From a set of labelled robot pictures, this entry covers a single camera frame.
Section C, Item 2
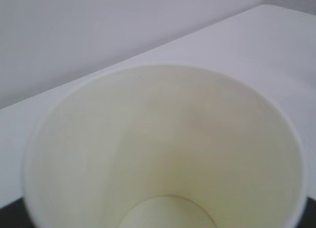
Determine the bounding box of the white paper cup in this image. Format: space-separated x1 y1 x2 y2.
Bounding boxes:
22 65 307 228

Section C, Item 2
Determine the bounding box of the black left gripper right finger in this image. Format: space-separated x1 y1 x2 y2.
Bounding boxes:
297 197 316 228

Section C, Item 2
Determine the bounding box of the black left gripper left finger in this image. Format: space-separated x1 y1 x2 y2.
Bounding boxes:
0 198 35 228

